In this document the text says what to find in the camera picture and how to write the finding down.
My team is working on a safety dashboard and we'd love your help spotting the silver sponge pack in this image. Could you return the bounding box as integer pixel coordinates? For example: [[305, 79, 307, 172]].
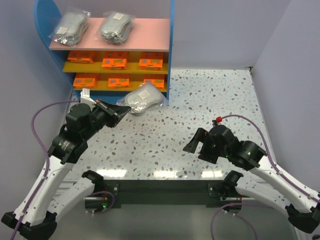
[[50, 10, 91, 47], [116, 83, 169, 116], [95, 11, 136, 45]]

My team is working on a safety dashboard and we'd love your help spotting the silver sponge pack top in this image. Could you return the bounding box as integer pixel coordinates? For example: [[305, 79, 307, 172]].
[[116, 83, 169, 116]]

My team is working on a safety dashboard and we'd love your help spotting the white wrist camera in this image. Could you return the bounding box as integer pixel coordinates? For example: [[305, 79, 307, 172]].
[[80, 88, 96, 108], [212, 116, 223, 127]]

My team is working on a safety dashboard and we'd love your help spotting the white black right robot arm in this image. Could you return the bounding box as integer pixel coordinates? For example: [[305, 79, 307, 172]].
[[183, 125, 320, 234]]

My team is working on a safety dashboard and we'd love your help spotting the orange sponge box on shelf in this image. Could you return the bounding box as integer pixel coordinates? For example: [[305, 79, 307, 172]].
[[73, 72, 99, 89]]

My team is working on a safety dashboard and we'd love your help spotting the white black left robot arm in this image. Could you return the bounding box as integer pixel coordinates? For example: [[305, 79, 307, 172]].
[[1, 99, 131, 240]]

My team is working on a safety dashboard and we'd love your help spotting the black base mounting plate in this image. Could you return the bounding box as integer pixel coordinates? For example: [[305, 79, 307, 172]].
[[84, 178, 243, 210]]

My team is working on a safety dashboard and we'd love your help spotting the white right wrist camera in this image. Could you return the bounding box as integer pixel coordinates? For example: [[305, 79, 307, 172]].
[[212, 116, 223, 127]]

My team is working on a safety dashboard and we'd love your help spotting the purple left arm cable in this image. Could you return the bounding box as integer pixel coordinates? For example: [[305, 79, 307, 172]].
[[9, 101, 116, 240]]

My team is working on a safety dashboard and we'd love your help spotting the orange sponge box hidden lowest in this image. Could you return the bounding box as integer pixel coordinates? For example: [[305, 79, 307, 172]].
[[138, 51, 164, 71]]

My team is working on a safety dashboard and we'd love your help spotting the blue pink yellow shelf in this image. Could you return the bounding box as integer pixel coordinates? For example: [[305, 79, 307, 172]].
[[33, 0, 173, 104]]

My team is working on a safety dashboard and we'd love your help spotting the orange sponge box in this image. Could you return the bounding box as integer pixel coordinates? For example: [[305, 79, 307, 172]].
[[73, 72, 99, 89], [67, 50, 96, 64], [101, 51, 129, 70], [108, 73, 130, 89], [143, 74, 166, 90]]

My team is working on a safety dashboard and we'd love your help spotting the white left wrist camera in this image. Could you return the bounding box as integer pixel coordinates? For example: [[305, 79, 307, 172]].
[[80, 88, 96, 108]]

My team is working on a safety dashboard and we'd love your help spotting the orange sponge box bottom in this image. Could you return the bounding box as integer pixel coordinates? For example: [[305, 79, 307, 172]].
[[101, 51, 129, 70]]

